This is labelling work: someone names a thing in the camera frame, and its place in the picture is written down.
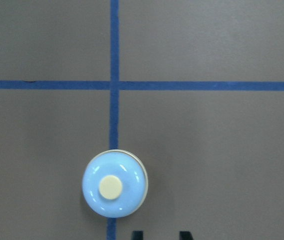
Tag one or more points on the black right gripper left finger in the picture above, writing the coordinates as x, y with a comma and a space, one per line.
137, 235

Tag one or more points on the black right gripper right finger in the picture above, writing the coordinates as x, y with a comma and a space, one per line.
185, 235

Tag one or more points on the light blue call bell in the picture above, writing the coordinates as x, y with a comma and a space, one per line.
115, 183

